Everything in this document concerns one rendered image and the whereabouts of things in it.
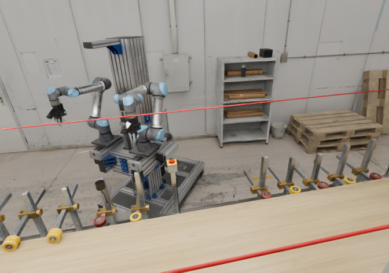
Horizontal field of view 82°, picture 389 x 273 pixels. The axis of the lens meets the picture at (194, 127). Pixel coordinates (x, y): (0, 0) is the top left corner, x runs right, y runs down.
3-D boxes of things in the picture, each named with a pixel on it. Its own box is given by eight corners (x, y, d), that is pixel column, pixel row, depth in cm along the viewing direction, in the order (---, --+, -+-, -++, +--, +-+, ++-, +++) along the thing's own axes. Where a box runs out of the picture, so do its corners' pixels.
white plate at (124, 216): (101, 224, 180) (98, 215, 176) (134, 218, 184) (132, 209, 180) (101, 224, 180) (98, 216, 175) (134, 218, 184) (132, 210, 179)
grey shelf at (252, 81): (216, 136, 453) (216, 57, 385) (259, 133, 459) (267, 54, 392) (220, 148, 413) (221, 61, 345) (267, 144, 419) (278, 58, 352)
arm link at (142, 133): (141, 135, 222) (139, 122, 216) (153, 136, 218) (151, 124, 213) (134, 141, 212) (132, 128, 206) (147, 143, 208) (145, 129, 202)
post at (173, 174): (173, 211, 189) (169, 168, 169) (179, 211, 190) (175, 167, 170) (174, 216, 185) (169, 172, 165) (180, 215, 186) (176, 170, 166)
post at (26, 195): (46, 238, 175) (22, 190, 154) (50, 237, 175) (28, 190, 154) (43, 242, 172) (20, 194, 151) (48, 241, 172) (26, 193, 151)
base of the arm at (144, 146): (143, 143, 229) (142, 134, 225) (156, 145, 223) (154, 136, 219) (134, 150, 217) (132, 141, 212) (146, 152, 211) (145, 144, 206)
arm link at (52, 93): (58, 87, 195) (47, 89, 188) (61, 99, 199) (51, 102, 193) (52, 85, 198) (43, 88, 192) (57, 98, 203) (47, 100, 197)
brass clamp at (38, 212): (24, 214, 163) (21, 209, 161) (44, 211, 166) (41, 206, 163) (19, 221, 158) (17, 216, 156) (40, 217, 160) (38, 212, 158)
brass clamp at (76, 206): (61, 208, 167) (58, 203, 165) (80, 205, 169) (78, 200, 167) (58, 214, 162) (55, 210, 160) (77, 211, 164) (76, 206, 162)
